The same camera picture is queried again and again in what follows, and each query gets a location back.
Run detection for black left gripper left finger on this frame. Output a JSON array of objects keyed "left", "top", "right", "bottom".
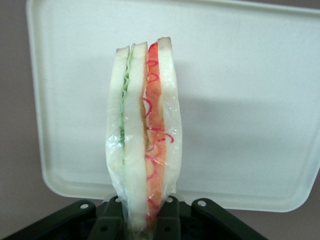
[{"left": 92, "top": 195, "right": 130, "bottom": 240}]

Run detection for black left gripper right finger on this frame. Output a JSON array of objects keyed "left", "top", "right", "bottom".
[{"left": 152, "top": 196, "right": 182, "bottom": 240}]

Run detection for plastic sandwich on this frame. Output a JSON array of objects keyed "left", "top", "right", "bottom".
[{"left": 104, "top": 36, "right": 182, "bottom": 236}]

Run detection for cream plastic tray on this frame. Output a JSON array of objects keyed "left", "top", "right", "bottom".
[{"left": 26, "top": 0, "right": 320, "bottom": 213}]

